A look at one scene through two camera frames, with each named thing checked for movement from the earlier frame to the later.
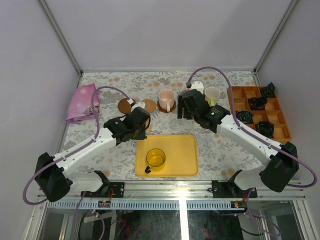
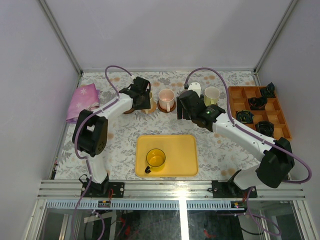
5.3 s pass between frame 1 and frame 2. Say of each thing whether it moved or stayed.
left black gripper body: moved
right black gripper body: stayed
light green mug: stayed
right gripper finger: stayed
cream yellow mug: moved
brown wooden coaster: stayed
